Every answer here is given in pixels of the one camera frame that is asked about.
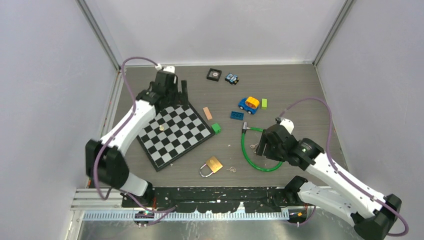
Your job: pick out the black square box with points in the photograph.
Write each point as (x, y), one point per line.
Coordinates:
(214, 74)

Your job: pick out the brass padlock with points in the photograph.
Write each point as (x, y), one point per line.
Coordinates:
(213, 164)

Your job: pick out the silver lock keys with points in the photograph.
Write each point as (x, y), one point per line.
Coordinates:
(253, 146)

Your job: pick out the small wooden block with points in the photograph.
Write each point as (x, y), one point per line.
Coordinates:
(207, 113)

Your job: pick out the blue owl toy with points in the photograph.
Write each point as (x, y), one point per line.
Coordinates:
(232, 79)

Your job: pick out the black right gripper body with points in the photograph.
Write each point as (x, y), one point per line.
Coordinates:
(272, 152)

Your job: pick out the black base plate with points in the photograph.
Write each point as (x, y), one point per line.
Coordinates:
(254, 199)

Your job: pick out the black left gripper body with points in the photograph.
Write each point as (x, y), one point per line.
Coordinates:
(176, 98)

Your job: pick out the blue yellow toy car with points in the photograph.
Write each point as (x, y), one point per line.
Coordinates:
(249, 104)

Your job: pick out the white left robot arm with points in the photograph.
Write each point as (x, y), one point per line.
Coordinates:
(105, 158)

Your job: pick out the aluminium frame rail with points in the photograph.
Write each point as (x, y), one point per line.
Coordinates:
(87, 116)

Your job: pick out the green toy brick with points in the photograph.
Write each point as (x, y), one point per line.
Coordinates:
(216, 128)

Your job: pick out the lime green block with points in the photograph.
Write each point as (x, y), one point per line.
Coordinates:
(264, 103)

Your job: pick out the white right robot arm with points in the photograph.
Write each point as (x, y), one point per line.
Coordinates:
(371, 213)

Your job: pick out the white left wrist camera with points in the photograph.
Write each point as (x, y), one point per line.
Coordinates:
(170, 69)

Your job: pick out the black white chessboard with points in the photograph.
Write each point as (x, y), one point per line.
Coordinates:
(184, 130)

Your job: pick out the blue toy brick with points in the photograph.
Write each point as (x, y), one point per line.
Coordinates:
(237, 115)

